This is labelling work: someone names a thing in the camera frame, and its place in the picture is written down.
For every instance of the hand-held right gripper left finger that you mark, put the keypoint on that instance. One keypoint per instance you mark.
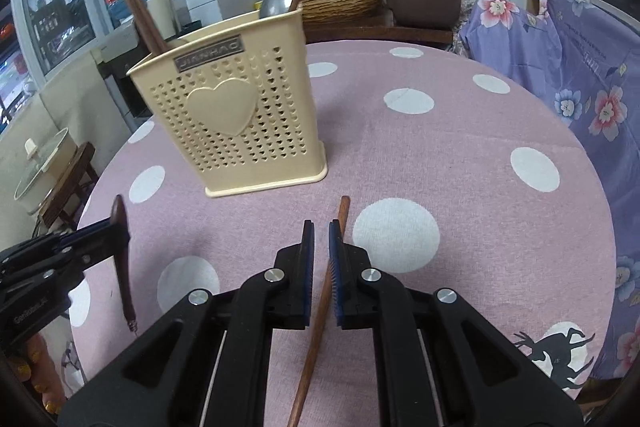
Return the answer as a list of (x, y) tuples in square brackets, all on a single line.
[(307, 257)]

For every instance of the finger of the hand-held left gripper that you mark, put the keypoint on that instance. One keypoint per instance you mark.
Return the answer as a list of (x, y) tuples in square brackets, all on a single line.
[(90, 229), (100, 249)]

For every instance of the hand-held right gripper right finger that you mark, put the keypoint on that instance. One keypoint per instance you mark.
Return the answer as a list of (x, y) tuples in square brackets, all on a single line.
[(336, 267)]

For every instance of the cream heart-pattern utensil holder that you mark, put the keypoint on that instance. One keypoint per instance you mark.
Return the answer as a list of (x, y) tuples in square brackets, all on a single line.
[(280, 132)]

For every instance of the dark wooden stool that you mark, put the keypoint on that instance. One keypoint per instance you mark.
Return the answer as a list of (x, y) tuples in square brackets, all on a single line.
[(75, 177)]

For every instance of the person's foot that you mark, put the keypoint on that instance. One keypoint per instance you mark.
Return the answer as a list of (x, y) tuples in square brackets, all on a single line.
[(42, 372)]

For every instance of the cream pot with glass lid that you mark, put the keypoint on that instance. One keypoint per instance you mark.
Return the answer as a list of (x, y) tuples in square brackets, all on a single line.
[(40, 172)]

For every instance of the pink polka dot tablecloth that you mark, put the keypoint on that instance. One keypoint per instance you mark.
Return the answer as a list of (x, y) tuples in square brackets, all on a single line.
[(425, 147)]

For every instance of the window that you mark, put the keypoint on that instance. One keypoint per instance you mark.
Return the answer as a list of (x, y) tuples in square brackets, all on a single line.
[(55, 7)]

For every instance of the white plastic jug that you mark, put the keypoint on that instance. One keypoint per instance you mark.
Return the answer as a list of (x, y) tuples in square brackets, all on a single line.
[(160, 14)]

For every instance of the dark wooden side table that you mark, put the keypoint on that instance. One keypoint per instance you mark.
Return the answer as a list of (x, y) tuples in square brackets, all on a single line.
[(380, 34)]

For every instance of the purple floral cloth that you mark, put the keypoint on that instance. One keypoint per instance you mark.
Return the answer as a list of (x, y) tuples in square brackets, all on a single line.
[(575, 72)]

